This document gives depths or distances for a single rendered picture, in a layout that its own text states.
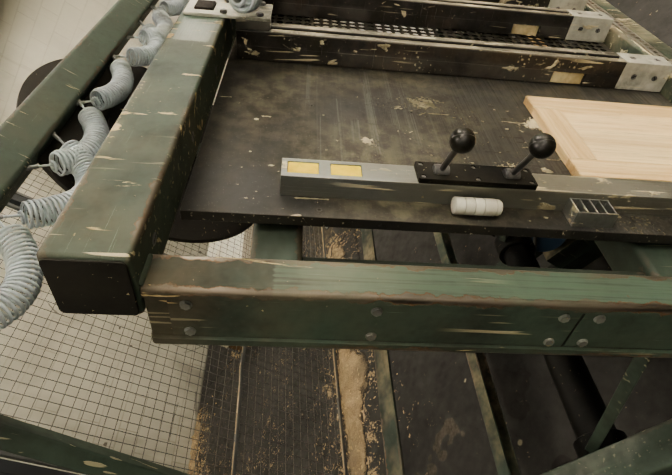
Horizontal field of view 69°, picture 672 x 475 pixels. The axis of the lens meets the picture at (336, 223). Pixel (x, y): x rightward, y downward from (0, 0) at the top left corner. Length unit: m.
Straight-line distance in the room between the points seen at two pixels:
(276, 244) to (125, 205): 0.24
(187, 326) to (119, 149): 0.26
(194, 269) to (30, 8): 6.43
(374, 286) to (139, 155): 0.37
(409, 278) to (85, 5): 6.29
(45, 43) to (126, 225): 6.46
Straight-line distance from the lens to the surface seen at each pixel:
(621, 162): 1.09
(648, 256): 0.98
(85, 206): 0.65
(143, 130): 0.78
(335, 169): 0.79
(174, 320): 0.65
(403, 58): 1.25
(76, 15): 6.78
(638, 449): 1.30
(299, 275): 0.60
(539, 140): 0.76
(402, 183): 0.79
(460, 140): 0.71
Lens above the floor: 1.93
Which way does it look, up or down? 24 degrees down
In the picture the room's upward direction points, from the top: 62 degrees counter-clockwise
